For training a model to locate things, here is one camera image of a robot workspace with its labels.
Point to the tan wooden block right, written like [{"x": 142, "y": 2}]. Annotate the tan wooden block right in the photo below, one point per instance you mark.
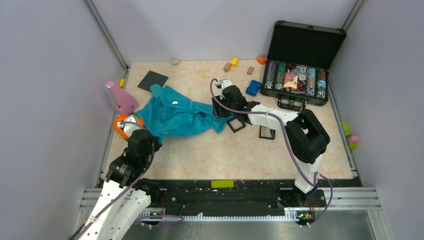
[{"x": 250, "y": 70}]

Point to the black folded frame stand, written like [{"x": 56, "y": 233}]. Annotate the black folded frame stand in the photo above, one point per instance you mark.
[{"x": 266, "y": 133}]

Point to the tan wooden block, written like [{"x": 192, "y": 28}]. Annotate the tan wooden block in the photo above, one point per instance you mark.
[
  {"x": 227, "y": 67},
  {"x": 250, "y": 70}
]

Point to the green label strip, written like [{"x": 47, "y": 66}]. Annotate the green label strip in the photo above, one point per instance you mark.
[{"x": 222, "y": 183}]

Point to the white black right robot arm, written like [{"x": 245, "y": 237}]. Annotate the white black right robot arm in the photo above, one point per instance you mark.
[{"x": 304, "y": 136}]

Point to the green pink toy pile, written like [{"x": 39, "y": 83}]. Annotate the green pink toy pile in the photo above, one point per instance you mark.
[{"x": 352, "y": 140}]

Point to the pink plastic toy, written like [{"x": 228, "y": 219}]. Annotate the pink plastic toy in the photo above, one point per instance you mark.
[{"x": 124, "y": 103}]

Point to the black poker chip case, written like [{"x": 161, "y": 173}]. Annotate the black poker chip case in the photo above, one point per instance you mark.
[{"x": 298, "y": 60}]

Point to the small beige letter cube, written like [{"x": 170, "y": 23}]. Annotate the small beige letter cube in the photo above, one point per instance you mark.
[{"x": 175, "y": 62}]

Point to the teal garment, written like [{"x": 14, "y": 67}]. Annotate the teal garment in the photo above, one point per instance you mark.
[{"x": 163, "y": 119}]

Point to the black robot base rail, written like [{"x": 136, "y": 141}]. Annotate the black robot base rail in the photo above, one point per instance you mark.
[{"x": 245, "y": 198}]

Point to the blue toy car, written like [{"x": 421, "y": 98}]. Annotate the blue toy car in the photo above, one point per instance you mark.
[{"x": 253, "y": 88}]

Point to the tan wooden block left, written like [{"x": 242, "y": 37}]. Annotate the tan wooden block left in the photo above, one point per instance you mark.
[{"x": 227, "y": 67}]

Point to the small yellow block at wall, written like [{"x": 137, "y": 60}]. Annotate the small yellow block at wall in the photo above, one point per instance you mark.
[{"x": 122, "y": 83}]

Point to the orange plastic toy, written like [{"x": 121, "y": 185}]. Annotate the orange plastic toy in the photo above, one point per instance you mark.
[{"x": 125, "y": 125}]

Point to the orange tape roll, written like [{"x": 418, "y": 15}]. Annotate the orange tape roll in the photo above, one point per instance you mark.
[{"x": 262, "y": 59}]

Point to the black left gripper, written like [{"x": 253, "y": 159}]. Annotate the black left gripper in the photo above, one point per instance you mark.
[{"x": 156, "y": 144}]

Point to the black square frame left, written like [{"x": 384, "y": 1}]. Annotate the black square frame left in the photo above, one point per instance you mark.
[{"x": 235, "y": 125}]

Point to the black lego baseplate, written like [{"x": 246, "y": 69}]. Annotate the black lego baseplate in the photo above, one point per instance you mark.
[{"x": 152, "y": 78}]

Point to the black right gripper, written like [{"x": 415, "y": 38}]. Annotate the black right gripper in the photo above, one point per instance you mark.
[{"x": 218, "y": 109}]

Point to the yellow wooden block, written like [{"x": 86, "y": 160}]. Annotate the yellow wooden block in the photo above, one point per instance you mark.
[{"x": 234, "y": 62}]

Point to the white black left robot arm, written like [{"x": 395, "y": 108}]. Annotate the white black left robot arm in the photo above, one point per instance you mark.
[{"x": 125, "y": 192}]

